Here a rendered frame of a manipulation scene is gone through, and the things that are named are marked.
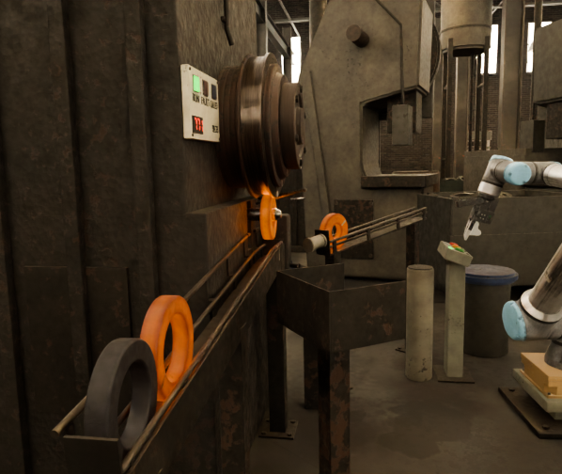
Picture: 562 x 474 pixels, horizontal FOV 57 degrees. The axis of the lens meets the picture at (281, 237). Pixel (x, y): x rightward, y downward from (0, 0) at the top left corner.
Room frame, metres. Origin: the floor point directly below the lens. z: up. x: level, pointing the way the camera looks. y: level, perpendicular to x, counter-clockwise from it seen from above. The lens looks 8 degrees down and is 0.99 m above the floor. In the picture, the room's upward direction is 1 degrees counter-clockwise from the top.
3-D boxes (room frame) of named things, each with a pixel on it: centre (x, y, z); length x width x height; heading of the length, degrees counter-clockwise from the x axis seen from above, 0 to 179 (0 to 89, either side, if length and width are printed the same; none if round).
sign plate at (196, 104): (1.46, 0.21, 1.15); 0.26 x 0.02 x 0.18; 171
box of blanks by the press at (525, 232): (3.99, -1.63, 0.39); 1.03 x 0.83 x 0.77; 96
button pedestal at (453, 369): (2.33, -0.79, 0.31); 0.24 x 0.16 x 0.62; 171
